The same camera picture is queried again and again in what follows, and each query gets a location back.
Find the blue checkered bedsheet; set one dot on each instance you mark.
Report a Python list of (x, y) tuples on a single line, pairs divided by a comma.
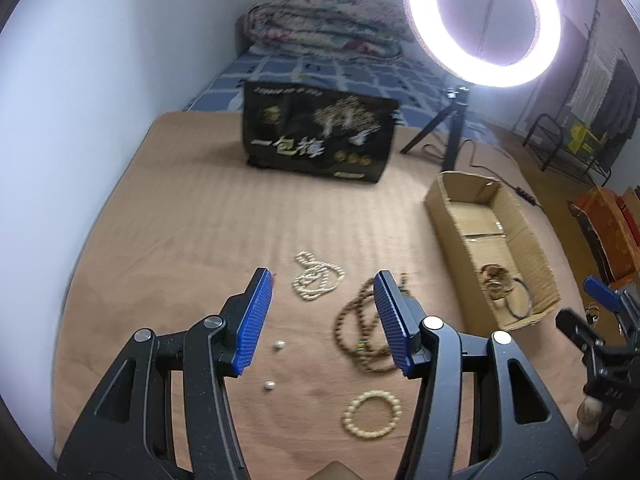
[(420, 92)]

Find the black clothes rack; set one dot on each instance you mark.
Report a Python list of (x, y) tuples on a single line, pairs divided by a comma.
[(549, 118)]

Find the black snack bag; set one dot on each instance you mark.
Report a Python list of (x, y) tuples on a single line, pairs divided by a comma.
[(322, 132)]

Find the dark hanging clothes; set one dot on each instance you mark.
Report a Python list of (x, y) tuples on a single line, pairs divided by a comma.
[(619, 112)]

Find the folded floral quilt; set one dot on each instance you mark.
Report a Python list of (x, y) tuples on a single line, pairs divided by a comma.
[(353, 30)]

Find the open cardboard box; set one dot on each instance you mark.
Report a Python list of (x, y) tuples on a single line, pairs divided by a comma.
[(478, 221)]

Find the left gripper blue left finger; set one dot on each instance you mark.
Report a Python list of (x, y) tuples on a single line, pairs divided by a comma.
[(124, 430)]

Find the orange patterned box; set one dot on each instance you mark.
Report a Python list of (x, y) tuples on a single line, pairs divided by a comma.
[(610, 224)]

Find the striped white towel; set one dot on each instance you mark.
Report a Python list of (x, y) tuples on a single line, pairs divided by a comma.
[(591, 90)]

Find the yellow box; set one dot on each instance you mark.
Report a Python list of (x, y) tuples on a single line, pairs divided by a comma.
[(583, 143)]

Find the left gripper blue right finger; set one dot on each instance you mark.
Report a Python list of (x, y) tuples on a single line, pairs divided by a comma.
[(518, 430)]

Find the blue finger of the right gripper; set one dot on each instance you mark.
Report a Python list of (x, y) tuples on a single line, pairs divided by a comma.
[(602, 294), (579, 333)]

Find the dark blue bangle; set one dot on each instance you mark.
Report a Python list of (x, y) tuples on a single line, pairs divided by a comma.
[(519, 301)]

